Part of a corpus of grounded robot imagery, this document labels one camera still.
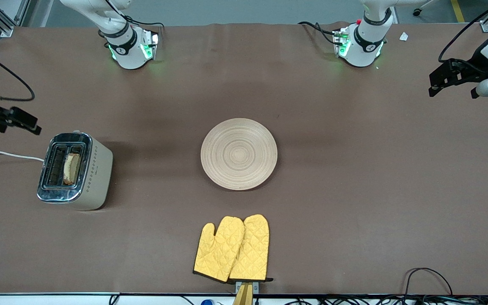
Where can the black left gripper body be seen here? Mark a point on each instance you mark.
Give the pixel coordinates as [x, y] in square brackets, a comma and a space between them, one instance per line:
[472, 69]

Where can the slice of toast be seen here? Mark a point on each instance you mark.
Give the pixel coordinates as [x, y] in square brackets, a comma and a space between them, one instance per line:
[71, 168]

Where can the round wooden plate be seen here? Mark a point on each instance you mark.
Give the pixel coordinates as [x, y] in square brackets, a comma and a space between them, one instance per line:
[239, 154]

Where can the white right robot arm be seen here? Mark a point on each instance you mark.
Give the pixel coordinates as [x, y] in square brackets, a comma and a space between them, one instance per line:
[129, 51]

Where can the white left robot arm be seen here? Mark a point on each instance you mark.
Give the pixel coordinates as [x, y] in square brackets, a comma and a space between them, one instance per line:
[364, 46]

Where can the small white paper scrap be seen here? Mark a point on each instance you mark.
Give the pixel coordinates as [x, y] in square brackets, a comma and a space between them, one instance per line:
[403, 36]

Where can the office chair caster leg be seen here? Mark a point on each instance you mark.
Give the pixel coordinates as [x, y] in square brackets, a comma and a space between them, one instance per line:
[417, 12]

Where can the cream and chrome toaster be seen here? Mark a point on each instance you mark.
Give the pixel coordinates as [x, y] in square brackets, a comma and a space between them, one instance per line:
[95, 173]

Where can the brown table cover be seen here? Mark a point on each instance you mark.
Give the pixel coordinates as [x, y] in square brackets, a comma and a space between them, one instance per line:
[354, 190]

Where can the yellow quilted oven mitt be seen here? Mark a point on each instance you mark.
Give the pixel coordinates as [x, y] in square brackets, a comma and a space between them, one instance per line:
[254, 250]
[216, 252]

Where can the metal arm base bracket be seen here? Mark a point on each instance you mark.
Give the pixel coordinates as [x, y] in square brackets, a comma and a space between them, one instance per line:
[338, 42]
[155, 42]

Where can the wooden slat with bracket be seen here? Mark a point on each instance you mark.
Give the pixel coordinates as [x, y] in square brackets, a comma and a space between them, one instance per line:
[244, 296]

